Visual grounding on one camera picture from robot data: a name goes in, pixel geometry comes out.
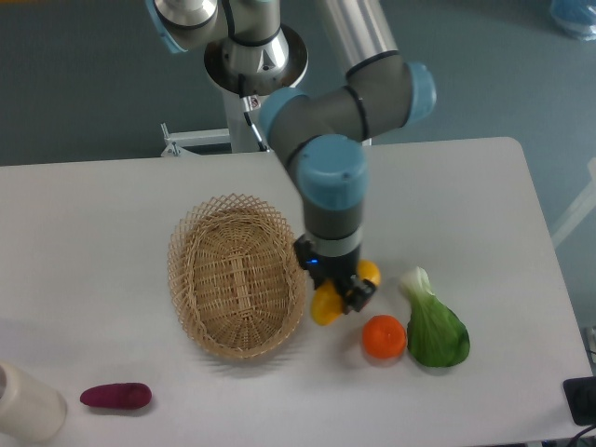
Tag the orange tangerine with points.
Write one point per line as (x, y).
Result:
(383, 337)

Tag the black device at table edge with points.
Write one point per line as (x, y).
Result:
(580, 396)

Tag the purple sweet potato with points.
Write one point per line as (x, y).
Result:
(118, 396)

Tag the yellow mango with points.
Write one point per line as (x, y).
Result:
(327, 304)

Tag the white cylindrical bottle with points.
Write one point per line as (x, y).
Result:
(30, 409)

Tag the green bok choy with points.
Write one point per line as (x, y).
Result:
(437, 338)

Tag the blue object on floor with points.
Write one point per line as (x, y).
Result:
(575, 17)

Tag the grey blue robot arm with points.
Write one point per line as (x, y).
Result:
(318, 141)

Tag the woven wicker basket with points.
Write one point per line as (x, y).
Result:
(234, 281)

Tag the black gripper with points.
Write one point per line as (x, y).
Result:
(340, 270)

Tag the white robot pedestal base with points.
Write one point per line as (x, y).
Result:
(246, 77)

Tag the white table leg frame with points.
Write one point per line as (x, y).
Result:
(576, 212)

